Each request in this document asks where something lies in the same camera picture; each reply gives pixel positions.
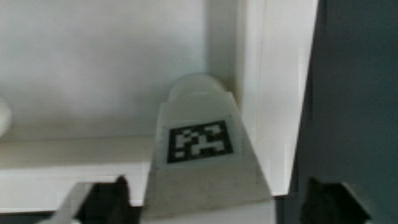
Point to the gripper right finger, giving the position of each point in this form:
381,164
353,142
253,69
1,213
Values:
332,206

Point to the white square table top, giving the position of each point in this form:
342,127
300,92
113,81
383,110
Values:
95,54

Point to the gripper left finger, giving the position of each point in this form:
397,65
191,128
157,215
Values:
106,208

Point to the white table leg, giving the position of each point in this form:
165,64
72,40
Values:
207,185

